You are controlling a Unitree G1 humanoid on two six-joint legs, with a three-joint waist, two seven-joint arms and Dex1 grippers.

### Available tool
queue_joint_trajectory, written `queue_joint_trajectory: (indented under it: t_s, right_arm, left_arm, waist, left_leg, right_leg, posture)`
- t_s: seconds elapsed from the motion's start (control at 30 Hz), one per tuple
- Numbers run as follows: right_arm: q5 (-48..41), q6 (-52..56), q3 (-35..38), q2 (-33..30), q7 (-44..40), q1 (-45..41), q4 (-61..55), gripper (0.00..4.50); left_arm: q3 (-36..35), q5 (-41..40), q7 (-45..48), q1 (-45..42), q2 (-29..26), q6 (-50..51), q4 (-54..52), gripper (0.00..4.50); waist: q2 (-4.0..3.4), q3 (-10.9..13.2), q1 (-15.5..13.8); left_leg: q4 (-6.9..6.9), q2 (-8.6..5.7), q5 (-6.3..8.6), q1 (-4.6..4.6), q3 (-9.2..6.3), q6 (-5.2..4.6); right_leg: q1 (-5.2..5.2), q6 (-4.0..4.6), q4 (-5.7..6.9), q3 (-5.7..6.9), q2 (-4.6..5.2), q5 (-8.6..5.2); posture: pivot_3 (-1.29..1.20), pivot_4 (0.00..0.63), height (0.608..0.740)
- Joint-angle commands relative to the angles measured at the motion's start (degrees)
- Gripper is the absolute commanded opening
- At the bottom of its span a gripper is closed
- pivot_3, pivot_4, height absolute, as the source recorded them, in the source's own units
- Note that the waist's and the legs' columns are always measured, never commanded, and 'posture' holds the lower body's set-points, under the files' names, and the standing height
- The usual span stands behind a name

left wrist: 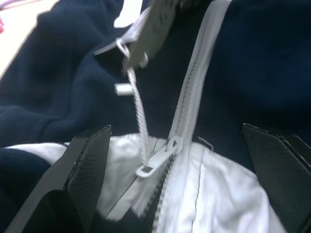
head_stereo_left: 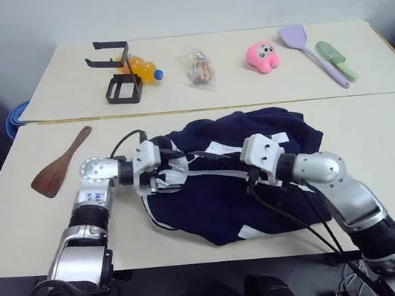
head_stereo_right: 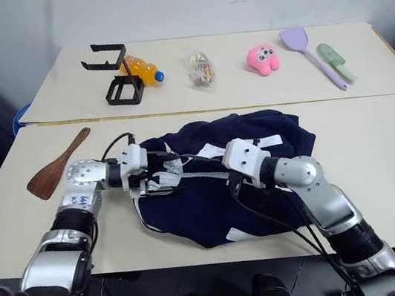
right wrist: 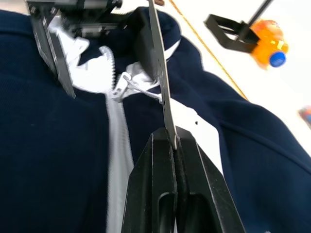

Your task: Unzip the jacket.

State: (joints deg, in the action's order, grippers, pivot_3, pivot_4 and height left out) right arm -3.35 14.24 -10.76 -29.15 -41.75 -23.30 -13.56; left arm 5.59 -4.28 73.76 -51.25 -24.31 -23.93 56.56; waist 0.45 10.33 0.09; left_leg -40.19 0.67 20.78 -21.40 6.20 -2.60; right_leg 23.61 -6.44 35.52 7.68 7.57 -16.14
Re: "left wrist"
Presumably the white zipper slider with pull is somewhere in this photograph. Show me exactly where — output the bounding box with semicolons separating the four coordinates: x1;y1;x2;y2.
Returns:
136;136;185;179

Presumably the ribbed finger of the right gripper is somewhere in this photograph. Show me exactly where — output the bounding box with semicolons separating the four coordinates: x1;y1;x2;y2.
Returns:
121;0;182;71

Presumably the white jacket drawstring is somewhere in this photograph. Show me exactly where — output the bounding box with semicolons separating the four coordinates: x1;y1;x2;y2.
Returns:
113;67;152;168

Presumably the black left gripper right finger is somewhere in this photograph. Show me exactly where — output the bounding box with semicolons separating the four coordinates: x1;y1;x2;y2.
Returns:
241;123;311;233

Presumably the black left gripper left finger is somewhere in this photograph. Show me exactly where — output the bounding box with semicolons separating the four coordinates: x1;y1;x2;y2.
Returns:
4;125;113;233

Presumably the navy jacket with white zipper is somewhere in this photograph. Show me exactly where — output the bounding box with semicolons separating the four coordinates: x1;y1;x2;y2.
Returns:
0;0;311;233

